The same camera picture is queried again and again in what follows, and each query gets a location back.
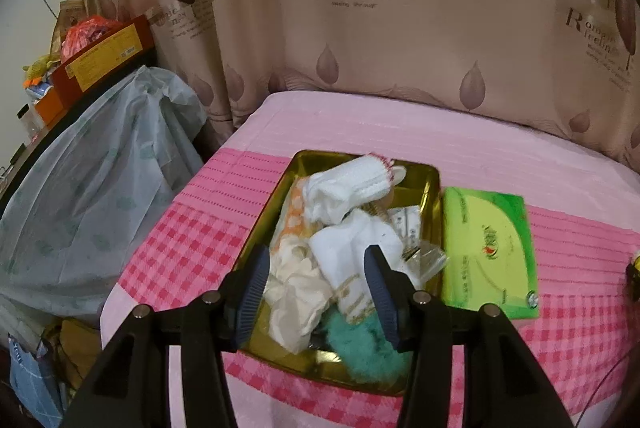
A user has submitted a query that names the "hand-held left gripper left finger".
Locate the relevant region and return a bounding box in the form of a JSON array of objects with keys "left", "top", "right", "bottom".
[{"left": 60, "top": 244, "right": 273, "bottom": 428}]

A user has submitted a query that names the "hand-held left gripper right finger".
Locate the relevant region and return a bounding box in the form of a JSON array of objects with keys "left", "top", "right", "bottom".
[{"left": 362, "top": 244, "right": 576, "bottom": 428}]

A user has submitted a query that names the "cream cloth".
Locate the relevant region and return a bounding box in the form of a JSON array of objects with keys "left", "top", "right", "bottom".
[{"left": 262, "top": 248, "right": 336, "bottom": 356}]

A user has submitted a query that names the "cotton swab packet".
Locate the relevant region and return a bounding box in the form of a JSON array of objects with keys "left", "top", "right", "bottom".
[{"left": 395, "top": 233, "right": 448, "bottom": 291}]

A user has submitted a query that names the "teal fluffy pompom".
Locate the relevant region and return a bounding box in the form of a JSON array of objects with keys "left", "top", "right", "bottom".
[{"left": 312, "top": 310, "right": 416, "bottom": 384}]

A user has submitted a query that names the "white towel gold embroidery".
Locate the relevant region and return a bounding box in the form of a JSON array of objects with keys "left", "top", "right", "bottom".
[{"left": 309, "top": 208, "right": 406, "bottom": 326}]

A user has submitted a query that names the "white printed plastic packet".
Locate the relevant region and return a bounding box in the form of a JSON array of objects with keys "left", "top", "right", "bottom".
[{"left": 382, "top": 204, "right": 426, "bottom": 253}]

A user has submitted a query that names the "orange white patterned towel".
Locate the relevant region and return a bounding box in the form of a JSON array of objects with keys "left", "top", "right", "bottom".
[{"left": 272, "top": 178, "right": 321, "bottom": 269}]

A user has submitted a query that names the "green tissue box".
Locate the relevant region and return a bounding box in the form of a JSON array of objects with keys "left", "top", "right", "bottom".
[{"left": 440, "top": 186, "right": 541, "bottom": 321}]

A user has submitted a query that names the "grey translucent plastic cover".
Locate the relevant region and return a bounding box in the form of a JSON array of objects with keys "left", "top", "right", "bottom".
[{"left": 0, "top": 65, "right": 208, "bottom": 324}]

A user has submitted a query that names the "yellow brown bag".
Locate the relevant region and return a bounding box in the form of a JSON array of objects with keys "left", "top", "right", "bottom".
[{"left": 42, "top": 318, "right": 103, "bottom": 389}]

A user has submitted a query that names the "pink checked bed sheet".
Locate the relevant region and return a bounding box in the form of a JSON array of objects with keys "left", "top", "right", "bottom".
[{"left": 100, "top": 90, "right": 640, "bottom": 428}]

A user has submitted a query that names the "beige leaf print curtain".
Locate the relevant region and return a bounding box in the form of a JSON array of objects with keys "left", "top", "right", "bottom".
[{"left": 62, "top": 0, "right": 640, "bottom": 169}]

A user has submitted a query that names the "blue checked bag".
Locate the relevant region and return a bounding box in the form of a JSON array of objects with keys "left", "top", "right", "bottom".
[{"left": 7, "top": 333, "right": 66, "bottom": 428}]

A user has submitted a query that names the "orange box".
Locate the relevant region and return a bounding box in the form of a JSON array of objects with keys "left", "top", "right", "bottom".
[{"left": 32, "top": 85, "right": 66, "bottom": 129}]

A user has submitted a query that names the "red box yellow label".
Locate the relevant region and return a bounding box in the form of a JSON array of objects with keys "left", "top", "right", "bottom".
[{"left": 52, "top": 15, "right": 156, "bottom": 106}]

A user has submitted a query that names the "red plastic bag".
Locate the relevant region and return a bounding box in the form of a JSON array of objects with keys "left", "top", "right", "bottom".
[{"left": 60, "top": 18, "right": 123, "bottom": 63}]

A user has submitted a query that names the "yellow plush toy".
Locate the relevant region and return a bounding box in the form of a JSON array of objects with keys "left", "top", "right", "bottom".
[{"left": 22, "top": 55, "right": 63, "bottom": 81}]

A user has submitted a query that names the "brown paper packet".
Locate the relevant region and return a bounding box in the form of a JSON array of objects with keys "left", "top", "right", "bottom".
[{"left": 59, "top": 0, "right": 86, "bottom": 38}]

